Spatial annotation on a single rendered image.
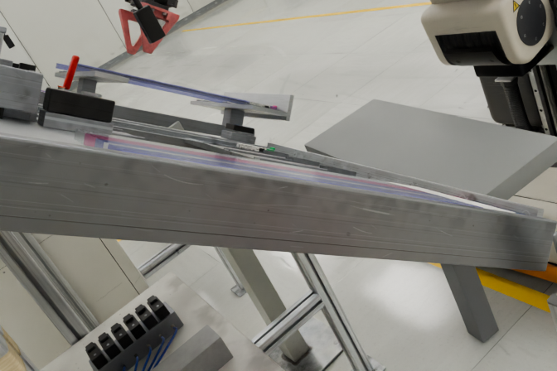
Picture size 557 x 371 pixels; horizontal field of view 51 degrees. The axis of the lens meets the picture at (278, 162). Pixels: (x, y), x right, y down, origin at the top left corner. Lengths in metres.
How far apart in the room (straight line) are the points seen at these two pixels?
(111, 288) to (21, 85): 1.39
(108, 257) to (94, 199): 1.59
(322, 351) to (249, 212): 1.34
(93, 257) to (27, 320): 0.27
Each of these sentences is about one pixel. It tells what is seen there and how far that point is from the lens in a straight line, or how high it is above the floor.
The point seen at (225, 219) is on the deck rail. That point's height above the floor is 0.99.
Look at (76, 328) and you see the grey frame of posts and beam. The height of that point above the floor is 0.64.
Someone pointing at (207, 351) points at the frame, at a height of 0.66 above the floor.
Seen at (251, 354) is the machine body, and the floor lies 0.62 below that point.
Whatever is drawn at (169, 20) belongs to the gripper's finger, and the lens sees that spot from 1.00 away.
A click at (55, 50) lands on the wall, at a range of 8.62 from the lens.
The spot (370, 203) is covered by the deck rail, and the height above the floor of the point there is 0.91.
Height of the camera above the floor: 1.19
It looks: 23 degrees down
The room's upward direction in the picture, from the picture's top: 27 degrees counter-clockwise
